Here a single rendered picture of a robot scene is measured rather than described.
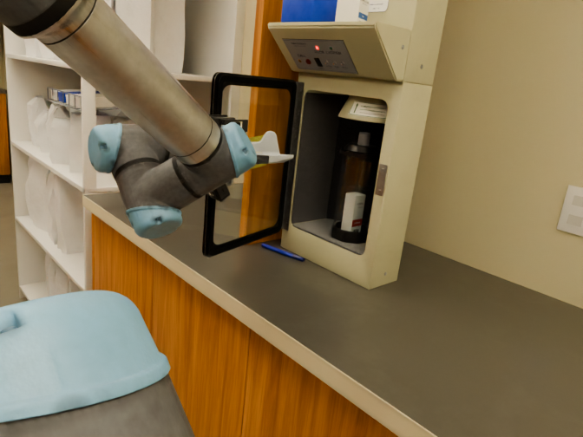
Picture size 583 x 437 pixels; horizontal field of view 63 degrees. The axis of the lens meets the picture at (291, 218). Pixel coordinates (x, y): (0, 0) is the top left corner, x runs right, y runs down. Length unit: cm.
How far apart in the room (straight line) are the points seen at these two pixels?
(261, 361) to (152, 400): 83
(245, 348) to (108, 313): 87
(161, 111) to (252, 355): 62
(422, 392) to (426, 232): 79
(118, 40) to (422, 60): 70
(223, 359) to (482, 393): 58
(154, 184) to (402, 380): 50
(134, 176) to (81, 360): 57
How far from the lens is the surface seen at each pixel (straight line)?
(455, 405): 82
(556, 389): 96
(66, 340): 20
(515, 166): 139
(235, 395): 117
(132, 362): 21
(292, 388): 99
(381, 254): 112
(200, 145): 65
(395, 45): 101
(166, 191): 73
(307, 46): 112
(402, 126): 106
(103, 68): 56
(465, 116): 145
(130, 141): 79
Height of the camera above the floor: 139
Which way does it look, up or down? 16 degrees down
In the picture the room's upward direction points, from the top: 6 degrees clockwise
